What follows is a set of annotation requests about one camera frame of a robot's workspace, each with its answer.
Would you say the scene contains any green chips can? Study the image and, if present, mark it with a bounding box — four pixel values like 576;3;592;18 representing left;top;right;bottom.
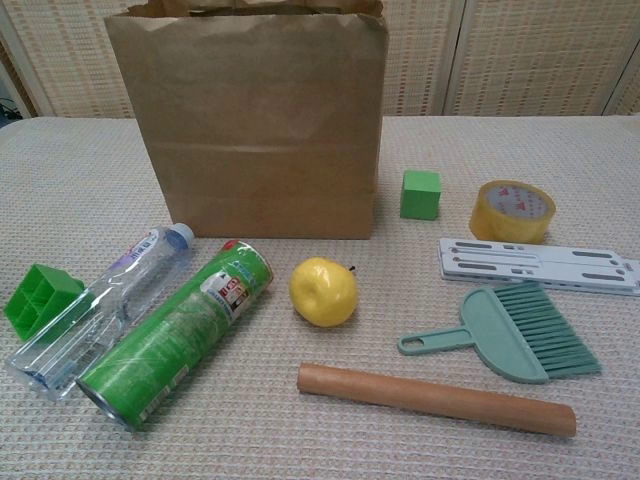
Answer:
74;239;275;433

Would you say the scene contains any clear plastic water bottle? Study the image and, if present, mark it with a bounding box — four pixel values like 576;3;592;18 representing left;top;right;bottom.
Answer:
5;222;196;403

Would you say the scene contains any green plastic grid box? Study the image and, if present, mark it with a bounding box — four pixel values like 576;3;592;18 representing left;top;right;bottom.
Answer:
3;263;86;343

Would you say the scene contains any brown paper bag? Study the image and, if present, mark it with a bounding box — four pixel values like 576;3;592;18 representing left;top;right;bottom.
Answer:
102;0;389;240

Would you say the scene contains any yellow apple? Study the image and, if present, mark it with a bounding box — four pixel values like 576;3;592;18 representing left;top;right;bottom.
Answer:
288;256;359;329

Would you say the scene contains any green cube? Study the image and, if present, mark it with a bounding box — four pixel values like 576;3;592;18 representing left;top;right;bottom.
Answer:
399;169;444;221

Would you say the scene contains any yellow packing tape roll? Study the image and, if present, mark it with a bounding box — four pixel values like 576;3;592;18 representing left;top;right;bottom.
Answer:
468;180;557;245

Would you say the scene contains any wooden rolling pin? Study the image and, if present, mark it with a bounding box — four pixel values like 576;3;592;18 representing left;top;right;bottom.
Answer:
296;362;578;439

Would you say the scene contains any teal mini brush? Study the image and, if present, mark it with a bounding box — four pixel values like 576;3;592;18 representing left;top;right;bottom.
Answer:
397;281;603;385

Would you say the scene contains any white woven tablecloth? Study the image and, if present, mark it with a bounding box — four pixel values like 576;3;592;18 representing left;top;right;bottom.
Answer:
0;115;640;480

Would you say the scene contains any woven folding screen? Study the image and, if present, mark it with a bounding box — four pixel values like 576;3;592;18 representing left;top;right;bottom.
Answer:
0;0;640;120

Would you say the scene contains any grey plastic bracket plate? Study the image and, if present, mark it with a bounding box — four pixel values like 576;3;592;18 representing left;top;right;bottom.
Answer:
437;237;640;298

